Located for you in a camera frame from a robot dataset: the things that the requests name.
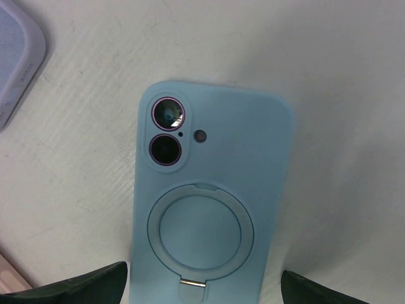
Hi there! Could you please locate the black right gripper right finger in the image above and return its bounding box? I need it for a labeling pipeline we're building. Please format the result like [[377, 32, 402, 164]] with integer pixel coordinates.
[[280, 269, 405, 304]]

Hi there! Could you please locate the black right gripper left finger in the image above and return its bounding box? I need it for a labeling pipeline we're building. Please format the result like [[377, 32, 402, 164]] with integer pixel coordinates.
[[1, 261, 128, 304]]

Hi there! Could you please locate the light blue phone case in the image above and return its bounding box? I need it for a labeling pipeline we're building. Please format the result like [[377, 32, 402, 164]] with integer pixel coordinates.
[[129, 81, 294, 303]]

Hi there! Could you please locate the lilac phone case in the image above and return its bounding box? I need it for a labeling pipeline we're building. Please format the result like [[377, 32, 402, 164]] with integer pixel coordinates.
[[1, 1, 46, 129]]

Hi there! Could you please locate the purple phone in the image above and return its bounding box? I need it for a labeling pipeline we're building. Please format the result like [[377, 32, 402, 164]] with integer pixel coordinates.
[[145, 92, 209, 172]]

